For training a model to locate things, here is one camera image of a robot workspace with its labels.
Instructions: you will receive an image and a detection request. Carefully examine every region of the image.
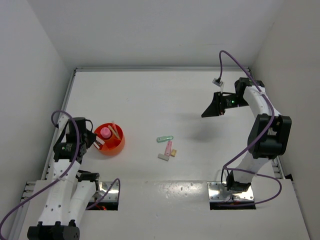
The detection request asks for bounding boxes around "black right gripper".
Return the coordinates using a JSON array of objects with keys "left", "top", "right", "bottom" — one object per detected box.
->
[{"left": 202, "top": 92, "right": 250, "bottom": 118}]

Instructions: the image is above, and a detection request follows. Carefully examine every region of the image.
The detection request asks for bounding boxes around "pink glue stick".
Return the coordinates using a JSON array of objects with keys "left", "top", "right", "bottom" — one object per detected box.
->
[{"left": 100, "top": 127, "right": 113, "bottom": 140}]

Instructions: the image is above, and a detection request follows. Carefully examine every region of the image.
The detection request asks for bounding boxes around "orange round desk organizer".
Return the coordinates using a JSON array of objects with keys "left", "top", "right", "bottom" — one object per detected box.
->
[{"left": 94, "top": 122, "right": 125, "bottom": 157}]

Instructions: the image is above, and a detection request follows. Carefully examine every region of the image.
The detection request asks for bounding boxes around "yellow pen with clear cap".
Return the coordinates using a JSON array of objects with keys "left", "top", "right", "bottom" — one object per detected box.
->
[{"left": 111, "top": 121, "right": 121, "bottom": 140}]

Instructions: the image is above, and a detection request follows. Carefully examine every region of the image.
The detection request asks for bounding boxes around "yellow eraser block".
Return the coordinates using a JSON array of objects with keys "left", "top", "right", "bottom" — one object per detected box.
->
[{"left": 170, "top": 149, "right": 177, "bottom": 157}]

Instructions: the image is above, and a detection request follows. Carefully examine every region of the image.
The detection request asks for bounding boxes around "pink correction tape case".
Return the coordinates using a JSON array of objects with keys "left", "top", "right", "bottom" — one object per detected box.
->
[{"left": 164, "top": 140, "right": 172, "bottom": 157}]

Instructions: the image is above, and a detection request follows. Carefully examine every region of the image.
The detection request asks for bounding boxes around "green correction tape case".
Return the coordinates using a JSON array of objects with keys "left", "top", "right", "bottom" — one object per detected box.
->
[{"left": 156, "top": 135, "right": 174, "bottom": 143}]

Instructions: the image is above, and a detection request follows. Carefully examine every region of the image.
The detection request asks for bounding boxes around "grey eraser block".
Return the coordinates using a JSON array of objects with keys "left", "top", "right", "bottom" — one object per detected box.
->
[{"left": 157, "top": 153, "right": 170, "bottom": 162}]

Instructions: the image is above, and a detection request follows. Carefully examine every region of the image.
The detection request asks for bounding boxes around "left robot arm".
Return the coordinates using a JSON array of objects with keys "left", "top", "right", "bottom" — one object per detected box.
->
[{"left": 27, "top": 117, "right": 100, "bottom": 240}]

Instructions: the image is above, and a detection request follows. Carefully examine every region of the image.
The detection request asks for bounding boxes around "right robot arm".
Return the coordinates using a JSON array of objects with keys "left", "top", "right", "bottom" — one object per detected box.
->
[{"left": 201, "top": 77, "right": 292, "bottom": 192}]

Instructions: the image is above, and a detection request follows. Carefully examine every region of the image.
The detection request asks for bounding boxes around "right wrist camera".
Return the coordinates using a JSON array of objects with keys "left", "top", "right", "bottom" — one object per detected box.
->
[{"left": 212, "top": 78, "right": 224, "bottom": 93}]

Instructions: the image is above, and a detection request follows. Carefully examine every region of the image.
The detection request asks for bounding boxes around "aluminium frame rail left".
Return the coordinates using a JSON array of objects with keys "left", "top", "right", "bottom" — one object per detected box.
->
[{"left": 39, "top": 69, "right": 77, "bottom": 181}]

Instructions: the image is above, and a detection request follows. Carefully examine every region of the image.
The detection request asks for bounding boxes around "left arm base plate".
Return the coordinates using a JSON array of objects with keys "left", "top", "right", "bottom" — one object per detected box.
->
[{"left": 93, "top": 181, "right": 120, "bottom": 202}]

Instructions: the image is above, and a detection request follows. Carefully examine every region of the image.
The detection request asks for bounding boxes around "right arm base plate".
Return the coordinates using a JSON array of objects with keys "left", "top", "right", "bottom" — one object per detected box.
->
[{"left": 207, "top": 181, "right": 255, "bottom": 203}]

